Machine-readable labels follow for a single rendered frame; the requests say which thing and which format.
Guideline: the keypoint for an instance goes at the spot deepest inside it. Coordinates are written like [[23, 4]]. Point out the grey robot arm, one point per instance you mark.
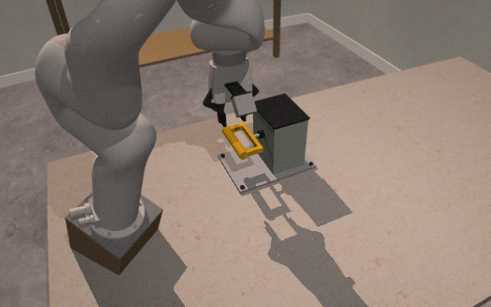
[[104, 90]]

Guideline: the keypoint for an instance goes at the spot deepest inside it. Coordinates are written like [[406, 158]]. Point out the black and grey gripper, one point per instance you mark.
[[218, 76]]

